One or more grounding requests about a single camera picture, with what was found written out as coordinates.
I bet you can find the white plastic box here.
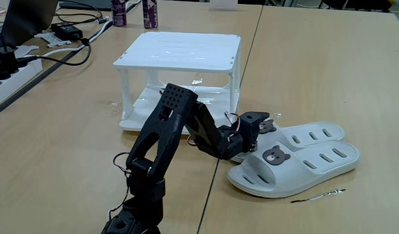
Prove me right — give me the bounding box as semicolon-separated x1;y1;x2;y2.
113;31;242;135

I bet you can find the dark chair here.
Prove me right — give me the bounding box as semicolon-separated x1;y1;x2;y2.
318;0;393;12

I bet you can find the white stand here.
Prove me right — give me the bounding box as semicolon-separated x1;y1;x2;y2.
209;0;238;12

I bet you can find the dark flat device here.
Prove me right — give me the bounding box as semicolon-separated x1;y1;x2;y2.
58;0;112;11

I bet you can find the white flat plastic piece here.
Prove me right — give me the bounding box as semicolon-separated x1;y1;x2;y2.
14;44;40;59

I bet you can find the white bear slipper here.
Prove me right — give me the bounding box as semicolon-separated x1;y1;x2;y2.
230;119;346;163
227;139;361;199

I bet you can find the white power strip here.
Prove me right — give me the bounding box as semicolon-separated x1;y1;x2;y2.
0;58;44;110

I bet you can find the white printed plastic part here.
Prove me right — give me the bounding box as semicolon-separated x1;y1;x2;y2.
33;31;73;49

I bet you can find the dark open laptop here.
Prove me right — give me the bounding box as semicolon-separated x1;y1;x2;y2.
0;0;60;49

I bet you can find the black adapter cable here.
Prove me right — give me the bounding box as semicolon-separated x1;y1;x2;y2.
16;38;92;67

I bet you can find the thin metal drill bit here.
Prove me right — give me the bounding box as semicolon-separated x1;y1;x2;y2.
290;188;346;204

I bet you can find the black power plug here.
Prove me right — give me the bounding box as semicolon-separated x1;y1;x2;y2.
0;45;20;81

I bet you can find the white cable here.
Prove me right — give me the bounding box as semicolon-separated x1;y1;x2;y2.
48;19;114;58

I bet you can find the purple drink can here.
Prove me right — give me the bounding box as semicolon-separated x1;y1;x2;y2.
142;0;159;30
110;0;127;27

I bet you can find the black power adapter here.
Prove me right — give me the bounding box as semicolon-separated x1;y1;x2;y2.
51;21;84;42

